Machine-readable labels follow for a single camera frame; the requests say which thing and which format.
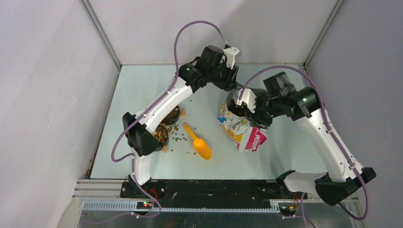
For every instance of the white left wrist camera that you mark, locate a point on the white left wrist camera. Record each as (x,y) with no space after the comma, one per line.
(231,53)

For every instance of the aluminium frame post right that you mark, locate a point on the aluminium frame post right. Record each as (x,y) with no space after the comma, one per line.
(323,32)

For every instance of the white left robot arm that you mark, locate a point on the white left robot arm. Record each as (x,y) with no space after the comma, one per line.
(140,126)

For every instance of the aluminium frame post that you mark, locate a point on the aluminium frame post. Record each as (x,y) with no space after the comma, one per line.
(323,32)
(93,18)

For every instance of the black bowl wooden feet far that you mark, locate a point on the black bowl wooden feet far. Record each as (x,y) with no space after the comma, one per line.
(173,116)

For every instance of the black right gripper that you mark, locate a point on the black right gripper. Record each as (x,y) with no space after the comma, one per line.
(255,118)

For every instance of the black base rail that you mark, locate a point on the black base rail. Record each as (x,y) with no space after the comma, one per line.
(210,194)

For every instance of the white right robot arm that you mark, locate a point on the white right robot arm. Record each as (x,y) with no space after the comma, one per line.
(344,174)

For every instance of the black bowl wooden feet near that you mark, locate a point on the black bowl wooden feet near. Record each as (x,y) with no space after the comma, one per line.
(161,134)

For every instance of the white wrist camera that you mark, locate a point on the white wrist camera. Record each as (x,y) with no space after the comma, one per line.
(245,97)
(231,53)

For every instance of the cat food bag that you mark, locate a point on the cat food bag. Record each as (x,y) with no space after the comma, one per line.
(245,137)

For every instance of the aluminium frame post left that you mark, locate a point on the aluminium frame post left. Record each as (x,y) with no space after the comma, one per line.
(93,18)

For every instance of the yellow plastic food scoop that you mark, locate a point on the yellow plastic food scoop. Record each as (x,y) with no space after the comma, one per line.
(199,145)

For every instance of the black bowl wooden feet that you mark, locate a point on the black bowl wooden feet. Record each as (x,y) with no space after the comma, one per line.
(161,134)
(173,116)

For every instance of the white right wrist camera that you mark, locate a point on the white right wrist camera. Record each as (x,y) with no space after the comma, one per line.
(245,97)

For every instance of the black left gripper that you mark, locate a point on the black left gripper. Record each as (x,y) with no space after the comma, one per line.
(229,82)

